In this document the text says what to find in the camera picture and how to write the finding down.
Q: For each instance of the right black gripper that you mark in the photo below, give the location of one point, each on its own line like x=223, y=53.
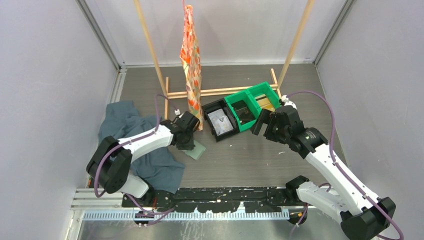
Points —
x=267, y=117

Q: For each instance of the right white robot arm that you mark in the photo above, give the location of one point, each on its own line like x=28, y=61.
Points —
x=361, y=213

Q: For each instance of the cards in black bin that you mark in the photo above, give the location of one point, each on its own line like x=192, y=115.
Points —
x=220, y=122

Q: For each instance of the black storage bin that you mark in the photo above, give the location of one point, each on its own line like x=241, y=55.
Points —
x=215, y=105

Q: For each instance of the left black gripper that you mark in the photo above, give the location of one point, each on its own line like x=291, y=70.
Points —
x=190, y=145

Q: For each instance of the blue-grey cloth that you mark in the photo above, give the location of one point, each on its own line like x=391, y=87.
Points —
x=151, y=163

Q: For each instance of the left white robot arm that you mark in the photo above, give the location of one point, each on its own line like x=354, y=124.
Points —
x=110, y=165

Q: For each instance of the orange floral hanging garment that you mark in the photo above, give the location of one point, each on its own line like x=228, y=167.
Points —
x=191, y=64

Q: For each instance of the green bin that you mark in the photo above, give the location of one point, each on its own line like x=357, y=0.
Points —
x=260, y=96
x=245, y=109

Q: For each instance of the wooden clothes rack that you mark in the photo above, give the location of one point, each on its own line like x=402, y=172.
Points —
x=164, y=82

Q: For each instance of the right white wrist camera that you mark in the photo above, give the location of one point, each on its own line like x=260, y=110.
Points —
x=285, y=101

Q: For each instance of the green bin right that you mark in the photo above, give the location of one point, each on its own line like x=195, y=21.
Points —
x=260, y=96

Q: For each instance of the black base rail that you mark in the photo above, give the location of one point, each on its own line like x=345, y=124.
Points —
x=262, y=199

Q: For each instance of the green card holder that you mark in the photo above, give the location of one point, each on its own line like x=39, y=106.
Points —
x=196, y=152

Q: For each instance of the green bin left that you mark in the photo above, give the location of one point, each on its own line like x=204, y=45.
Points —
x=245, y=109

